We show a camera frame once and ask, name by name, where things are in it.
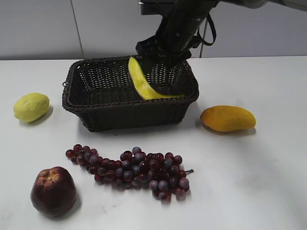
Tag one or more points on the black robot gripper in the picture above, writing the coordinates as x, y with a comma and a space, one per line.
177, 33

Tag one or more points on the yellow banana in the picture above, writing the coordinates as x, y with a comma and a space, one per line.
141, 85

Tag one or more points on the dark woven wicker basket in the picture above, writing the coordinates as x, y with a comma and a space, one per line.
101, 93

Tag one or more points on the orange yellow mango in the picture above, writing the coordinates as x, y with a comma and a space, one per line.
225, 118

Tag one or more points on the red purple grape bunch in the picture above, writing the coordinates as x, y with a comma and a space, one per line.
163, 174

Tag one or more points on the yellow green lemon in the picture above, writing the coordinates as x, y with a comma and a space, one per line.
31, 107

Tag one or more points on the dark red apple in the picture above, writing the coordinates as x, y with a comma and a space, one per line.
53, 192

